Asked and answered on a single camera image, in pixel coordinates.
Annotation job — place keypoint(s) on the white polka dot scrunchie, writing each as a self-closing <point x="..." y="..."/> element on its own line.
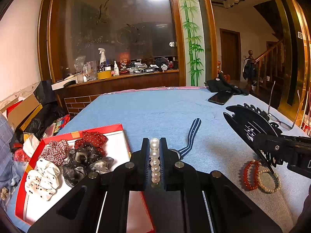
<point x="43" y="179"/>

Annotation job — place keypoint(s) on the red plaid scrunchie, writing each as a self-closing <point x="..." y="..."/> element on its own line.
<point x="54" y="151"/>

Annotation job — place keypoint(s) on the black cloth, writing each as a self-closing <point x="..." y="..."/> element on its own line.
<point x="221" y="83"/>

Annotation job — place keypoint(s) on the ceiling light fixture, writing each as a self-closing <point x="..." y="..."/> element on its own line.
<point x="230" y="0"/>

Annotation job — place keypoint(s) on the black bag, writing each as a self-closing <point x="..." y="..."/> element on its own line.
<point x="45" y="92"/>

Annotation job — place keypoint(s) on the red cardboard box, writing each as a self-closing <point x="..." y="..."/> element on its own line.
<point x="116" y="145"/>

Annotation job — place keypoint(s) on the white spray bottle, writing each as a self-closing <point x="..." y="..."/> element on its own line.
<point x="102" y="59"/>

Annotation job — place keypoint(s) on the white flat box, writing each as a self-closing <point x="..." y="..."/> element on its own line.
<point x="63" y="85"/>

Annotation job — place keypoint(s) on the white plastic bag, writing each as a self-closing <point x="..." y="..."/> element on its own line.
<point x="31" y="145"/>

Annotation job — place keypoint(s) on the brown wooden door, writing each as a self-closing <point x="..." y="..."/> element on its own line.
<point x="229" y="53"/>

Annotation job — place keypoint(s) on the black hair claw clip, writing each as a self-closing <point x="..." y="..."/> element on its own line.
<point x="245" y="123"/>

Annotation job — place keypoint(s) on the black smartphone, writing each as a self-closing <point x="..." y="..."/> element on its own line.
<point x="220" y="97"/>

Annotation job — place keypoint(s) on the red plastic bag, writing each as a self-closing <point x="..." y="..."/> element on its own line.
<point x="20" y="155"/>

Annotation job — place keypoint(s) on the bamboo wall painting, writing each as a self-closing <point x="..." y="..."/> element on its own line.
<point x="193" y="41"/>

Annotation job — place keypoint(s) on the brown cardboard box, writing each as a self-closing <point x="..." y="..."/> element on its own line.
<point x="24" y="111"/>

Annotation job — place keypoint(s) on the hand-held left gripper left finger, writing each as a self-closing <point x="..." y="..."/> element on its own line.
<point x="145" y="155"/>

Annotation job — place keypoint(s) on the dark jacket on stair post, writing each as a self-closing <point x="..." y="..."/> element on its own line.
<point x="248" y="69"/>

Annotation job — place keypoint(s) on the eyeglasses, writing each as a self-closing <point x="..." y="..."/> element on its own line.
<point x="279" y="122"/>

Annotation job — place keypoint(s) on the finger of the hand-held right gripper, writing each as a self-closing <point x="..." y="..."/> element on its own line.
<point x="277" y="148"/>
<point x="298" y="141"/>

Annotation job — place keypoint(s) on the small white dropper bottle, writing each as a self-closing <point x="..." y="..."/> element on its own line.
<point x="116" y="70"/>

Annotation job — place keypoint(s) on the wooden stair railing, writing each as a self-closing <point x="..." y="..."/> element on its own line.
<point x="269" y="60"/>

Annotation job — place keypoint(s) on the red polka dot scrunchie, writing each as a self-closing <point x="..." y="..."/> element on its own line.
<point x="94" y="138"/>

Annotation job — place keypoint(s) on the glass pitcher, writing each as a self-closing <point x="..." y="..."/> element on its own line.
<point x="91" y="71"/>

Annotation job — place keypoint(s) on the blue tablecloth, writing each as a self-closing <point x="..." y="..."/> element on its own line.
<point x="158" y="109"/>

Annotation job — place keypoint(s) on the grey sheer scrunchie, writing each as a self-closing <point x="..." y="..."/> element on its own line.
<point x="75" y="172"/>

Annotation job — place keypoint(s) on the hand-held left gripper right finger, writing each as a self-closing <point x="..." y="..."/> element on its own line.
<point x="163" y="155"/>

